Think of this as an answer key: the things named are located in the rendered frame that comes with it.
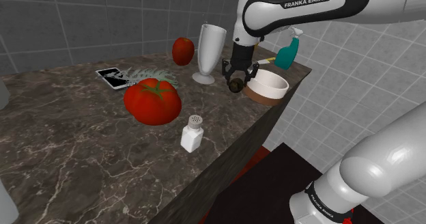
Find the grey-green fern leaf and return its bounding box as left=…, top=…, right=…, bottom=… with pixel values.
left=120, top=67, right=180, bottom=88

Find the black smartphone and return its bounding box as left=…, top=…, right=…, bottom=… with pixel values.
left=95, top=67, right=134, bottom=91

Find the small brown round fruit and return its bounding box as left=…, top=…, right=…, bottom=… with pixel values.
left=229, top=77, right=245, bottom=94

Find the white salt shaker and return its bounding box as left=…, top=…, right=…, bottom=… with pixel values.
left=180, top=114, right=205, bottom=154

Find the dark robot stand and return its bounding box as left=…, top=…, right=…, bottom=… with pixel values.
left=203, top=142, right=384, bottom=224

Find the large red tomato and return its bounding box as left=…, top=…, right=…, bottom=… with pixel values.
left=123, top=77, right=183, bottom=126

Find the white bowl with brown base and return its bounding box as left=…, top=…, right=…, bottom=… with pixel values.
left=242, top=68, right=291, bottom=107

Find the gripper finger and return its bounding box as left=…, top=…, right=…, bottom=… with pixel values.
left=244, top=61, right=260, bottom=87
left=221, top=59, right=233, bottom=86

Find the red apple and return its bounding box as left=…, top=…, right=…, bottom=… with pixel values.
left=171, top=37, right=196, bottom=67

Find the grey rounded object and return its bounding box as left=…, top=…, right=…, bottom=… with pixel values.
left=0, top=79, right=11, bottom=111
left=0, top=178, right=20, bottom=224

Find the teal spray bottle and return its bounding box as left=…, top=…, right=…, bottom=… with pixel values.
left=274, top=27, right=304, bottom=71

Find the tall white glass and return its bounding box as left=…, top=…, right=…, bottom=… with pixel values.
left=192, top=23, right=228, bottom=85

